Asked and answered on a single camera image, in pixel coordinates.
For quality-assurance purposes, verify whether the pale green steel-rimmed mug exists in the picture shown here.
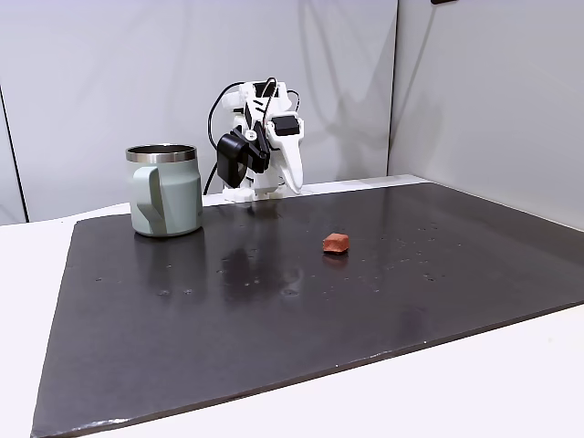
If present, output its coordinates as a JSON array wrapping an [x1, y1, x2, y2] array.
[[125, 143, 204, 238]]

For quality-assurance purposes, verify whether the black camera box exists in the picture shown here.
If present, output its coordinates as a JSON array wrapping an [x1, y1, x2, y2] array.
[[216, 129, 270, 188]]

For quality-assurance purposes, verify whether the red cube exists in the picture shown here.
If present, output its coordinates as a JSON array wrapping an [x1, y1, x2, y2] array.
[[322, 232, 351, 255]]

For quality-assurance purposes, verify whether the black table mat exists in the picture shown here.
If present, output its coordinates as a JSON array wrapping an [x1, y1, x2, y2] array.
[[30, 182, 584, 438]]

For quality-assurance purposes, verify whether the black power cable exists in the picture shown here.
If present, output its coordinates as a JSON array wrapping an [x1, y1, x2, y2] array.
[[202, 162, 221, 196]]

